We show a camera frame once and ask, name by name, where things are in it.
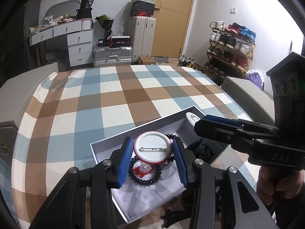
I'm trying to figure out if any large black claw hair clip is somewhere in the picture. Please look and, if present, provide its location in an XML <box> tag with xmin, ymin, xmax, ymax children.
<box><xmin>187</xmin><ymin>139</ymin><xmax>228</xmax><ymax>164</ymax></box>

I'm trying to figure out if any silver grey cardboard box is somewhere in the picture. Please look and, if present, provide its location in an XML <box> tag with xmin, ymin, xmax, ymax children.
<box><xmin>90</xmin><ymin>105</ymin><xmax>231</xmax><ymax>224</ymax></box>

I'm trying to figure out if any black long hair clip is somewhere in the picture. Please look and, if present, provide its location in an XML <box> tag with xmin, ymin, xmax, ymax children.
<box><xmin>161</xmin><ymin>209</ymin><xmax>191</xmax><ymax>228</ymax></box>

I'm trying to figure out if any red cartoon charm hair tie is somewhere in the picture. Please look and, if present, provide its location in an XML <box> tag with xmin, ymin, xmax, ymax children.
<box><xmin>133</xmin><ymin>163</ymin><xmax>153</xmax><ymax>178</ymax></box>

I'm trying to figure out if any person's right hand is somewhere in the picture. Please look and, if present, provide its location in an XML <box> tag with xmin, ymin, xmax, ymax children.
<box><xmin>256</xmin><ymin>166</ymin><xmax>304</xmax><ymax>205</ymax></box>

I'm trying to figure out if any grey right bedside cabinet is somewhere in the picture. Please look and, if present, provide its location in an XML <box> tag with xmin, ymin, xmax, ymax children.
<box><xmin>221</xmin><ymin>77</ymin><xmax>275</xmax><ymax>126</ymax></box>

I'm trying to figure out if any grey bedside cabinet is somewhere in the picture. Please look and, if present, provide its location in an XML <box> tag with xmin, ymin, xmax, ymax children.
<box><xmin>221</xmin><ymin>77</ymin><xmax>275</xmax><ymax>126</ymax></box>
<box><xmin>0</xmin><ymin>63</ymin><xmax>58</xmax><ymax>166</ymax></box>

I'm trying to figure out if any purple bag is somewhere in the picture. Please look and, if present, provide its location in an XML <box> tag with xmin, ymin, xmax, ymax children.
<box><xmin>246</xmin><ymin>70</ymin><xmax>264</xmax><ymax>90</ymax></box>

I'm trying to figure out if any wooden shoe rack with shoes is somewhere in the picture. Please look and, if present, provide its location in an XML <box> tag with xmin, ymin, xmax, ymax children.
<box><xmin>205</xmin><ymin>21</ymin><xmax>256</xmax><ymax>79</ymax></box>

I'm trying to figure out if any blue brown plaid tablecloth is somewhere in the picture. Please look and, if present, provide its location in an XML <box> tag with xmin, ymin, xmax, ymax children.
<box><xmin>11</xmin><ymin>65</ymin><xmax>249</xmax><ymax>228</ymax></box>

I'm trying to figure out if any small brown cardboard box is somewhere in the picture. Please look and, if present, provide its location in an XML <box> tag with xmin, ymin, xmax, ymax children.
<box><xmin>139</xmin><ymin>56</ymin><xmax>156</xmax><ymax>65</ymax></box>

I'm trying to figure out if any grey left bedside cabinet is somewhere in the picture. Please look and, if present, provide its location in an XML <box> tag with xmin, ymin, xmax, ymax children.
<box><xmin>0</xmin><ymin>63</ymin><xmax>58</xmax><ymax>166</ymax></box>

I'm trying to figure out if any wooden door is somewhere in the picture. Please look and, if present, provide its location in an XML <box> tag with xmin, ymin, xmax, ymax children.
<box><xmin>152</xmin><ymin>0</ymin><xmax>193</xmax><ymax>57</ymax></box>

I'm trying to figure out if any black red box on suitcase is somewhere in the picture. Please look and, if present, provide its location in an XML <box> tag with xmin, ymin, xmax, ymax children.
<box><xmin>98</xmin><ymin>36</ymin><xmax>131</xmax><ymax>48</ymax></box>

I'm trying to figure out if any silver aluminium suitcase lying flat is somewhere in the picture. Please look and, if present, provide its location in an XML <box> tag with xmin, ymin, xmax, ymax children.
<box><xmin>92</xmin><ymin>47</ymin><xmax>133</xmax><ymax>67</ymax></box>

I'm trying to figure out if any stack of shoe boxes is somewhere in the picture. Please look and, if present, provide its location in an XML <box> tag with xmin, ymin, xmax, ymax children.
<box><xmin>130</xmin><ymin>0</ymin><xmax>156</xmax><ymax>17</ymax></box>

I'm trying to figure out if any dark tall cabinet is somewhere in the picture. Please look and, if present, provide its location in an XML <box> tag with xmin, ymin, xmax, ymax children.
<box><xmin>1</xmin><ymin>5</ymin><xmax>39</xmax><ymax>85</ymax></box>

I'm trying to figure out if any black wrapped flower bouquet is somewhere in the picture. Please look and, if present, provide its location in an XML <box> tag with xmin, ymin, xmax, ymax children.
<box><xmin>95</xmin><ymin>14</ymin><xmax>114</xmax><ymax>40</ymax></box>

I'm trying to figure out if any white desk with drawers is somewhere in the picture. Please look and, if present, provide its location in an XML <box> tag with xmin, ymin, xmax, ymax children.
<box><xmin>29</xmin><ymin>18</ymin><xmax>94</xmax><ymax>67</ymax></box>

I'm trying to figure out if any black bag on desk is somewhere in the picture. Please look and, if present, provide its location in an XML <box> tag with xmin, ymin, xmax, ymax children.
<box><xmin>76</xmin><ymin>0</ymin><xmax>94</xmax><ymax>20</ymax></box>

